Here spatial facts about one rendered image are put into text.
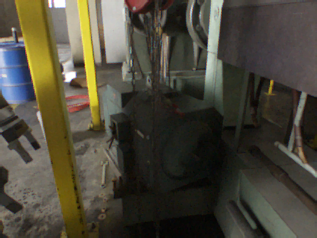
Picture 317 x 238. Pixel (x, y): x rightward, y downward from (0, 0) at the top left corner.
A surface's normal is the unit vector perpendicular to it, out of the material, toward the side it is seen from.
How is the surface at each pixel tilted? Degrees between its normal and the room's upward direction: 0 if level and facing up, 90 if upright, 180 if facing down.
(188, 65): 90
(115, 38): 90
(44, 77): 90
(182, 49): 90
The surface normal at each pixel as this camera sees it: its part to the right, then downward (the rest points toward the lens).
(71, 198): 0.18, 0.39
